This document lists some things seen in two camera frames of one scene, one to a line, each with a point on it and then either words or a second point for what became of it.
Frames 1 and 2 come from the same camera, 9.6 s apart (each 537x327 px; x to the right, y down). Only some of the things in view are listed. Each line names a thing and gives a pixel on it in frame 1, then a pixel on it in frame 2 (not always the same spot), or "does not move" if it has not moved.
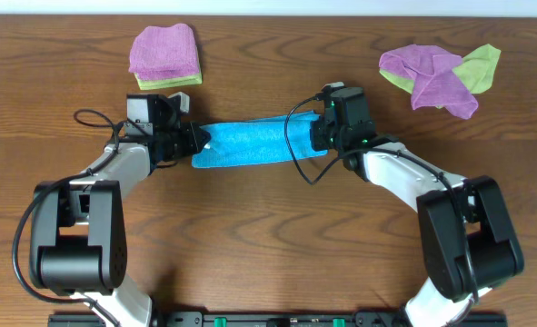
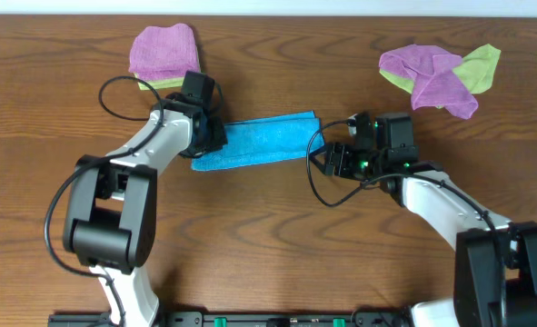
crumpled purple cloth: (434, 82) does not move
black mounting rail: (276, 319) does not move
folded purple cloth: (164, 53) does not move
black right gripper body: (325, 135) to (351, 163)
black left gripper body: (176, 143) to (214, 137)
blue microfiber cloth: (258, 140) does not move
